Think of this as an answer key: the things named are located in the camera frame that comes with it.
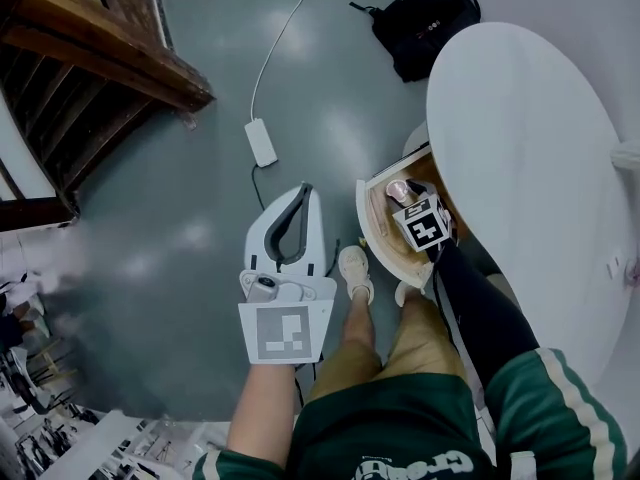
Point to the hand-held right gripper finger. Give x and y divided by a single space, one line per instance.
422 189

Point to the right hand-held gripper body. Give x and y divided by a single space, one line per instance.
422 225

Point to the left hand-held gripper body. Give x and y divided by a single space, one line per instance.
285 333

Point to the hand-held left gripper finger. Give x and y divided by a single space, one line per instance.
315 238
260 228

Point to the small pink round object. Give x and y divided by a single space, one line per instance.
399 191

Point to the pink cylindrical tube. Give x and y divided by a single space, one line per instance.
381 215

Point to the large wooden drawer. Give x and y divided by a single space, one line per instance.
380 248

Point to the person's right forearm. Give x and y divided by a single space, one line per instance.
480 318

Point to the person's left forearm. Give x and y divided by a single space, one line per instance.
265 413

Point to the white round table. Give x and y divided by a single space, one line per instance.
525 168

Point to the person's beige shoe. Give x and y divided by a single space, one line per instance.
356 273
406 293

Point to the person's leg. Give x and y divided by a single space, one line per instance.
360 328

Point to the white power adapter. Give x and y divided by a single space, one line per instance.
261 143

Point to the person's khaki shorts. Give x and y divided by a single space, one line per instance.
420 348

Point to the black backpack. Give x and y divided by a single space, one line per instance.
425 28

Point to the wooden staircase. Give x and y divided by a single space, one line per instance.
75 93

